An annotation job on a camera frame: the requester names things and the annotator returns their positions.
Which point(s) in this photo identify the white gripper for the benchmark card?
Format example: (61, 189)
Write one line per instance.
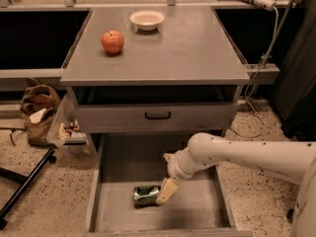
(175, 167)

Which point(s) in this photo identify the crushed green soda can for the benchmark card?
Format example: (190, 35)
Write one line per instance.
(145, 195)

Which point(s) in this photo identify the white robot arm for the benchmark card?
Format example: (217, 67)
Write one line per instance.
(290, 160)

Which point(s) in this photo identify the open grey middle drawer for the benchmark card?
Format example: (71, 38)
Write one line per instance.
(199, 208)

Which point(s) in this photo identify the closed grey top drawer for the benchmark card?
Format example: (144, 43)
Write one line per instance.
(130, 118)

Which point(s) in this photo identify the grey drawer cabinet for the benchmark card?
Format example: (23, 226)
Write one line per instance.
(188, 59)

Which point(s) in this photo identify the clear plastic storage bin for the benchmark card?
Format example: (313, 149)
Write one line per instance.
(64, 131)

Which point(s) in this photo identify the black metal stand legs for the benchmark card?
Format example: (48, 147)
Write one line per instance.
(23, 181)

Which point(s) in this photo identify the red apple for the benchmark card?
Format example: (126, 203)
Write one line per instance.
(112, 42)

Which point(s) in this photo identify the brown fabric bag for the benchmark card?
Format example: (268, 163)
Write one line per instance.
(39, 105)

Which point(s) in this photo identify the white paper bowl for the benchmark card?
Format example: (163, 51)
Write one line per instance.
(147, 20)

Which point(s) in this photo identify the black drawer handle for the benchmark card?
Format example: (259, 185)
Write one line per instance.
(157, 116)

